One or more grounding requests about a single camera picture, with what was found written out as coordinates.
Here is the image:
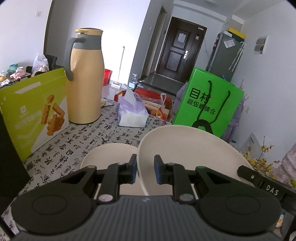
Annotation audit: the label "red plastic bag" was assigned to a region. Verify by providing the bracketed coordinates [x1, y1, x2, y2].
[114, 88, 171, 121]

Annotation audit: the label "calligraphy print tablecloth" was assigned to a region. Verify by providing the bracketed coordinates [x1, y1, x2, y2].
[19, 100, 168, 195]

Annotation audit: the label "green paper shopping bag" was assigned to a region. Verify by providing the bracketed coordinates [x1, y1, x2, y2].
[173, 67, 244, 137]

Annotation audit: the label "yellow forsythia flower branches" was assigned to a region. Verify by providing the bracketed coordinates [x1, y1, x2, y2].
[241, 136, 282, 180]

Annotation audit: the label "red bucket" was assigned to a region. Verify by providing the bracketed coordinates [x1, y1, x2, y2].
[103, 69, 112, 86]

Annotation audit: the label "yellow-green snack box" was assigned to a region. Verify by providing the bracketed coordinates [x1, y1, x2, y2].
[1, 68, 69, 161]

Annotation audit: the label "yellow thermos jug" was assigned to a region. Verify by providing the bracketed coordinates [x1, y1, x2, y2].
[64, 28, 104, 125]

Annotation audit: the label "purple tissue pack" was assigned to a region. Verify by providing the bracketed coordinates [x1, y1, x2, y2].
[116, 87, 149, 128]

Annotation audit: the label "white plastic bag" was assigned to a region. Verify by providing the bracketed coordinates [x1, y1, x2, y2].
[32, 54, 49, 76]

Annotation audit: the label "large cream plate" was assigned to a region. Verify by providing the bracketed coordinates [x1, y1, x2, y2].
[137, 125, 251, 196]

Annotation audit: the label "grey refrigerator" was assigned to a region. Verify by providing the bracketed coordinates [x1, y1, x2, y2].
[206, 31, 244, 82]

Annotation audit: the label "dark entrance door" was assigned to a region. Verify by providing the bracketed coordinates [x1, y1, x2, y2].
[157, 17, 207, 83]

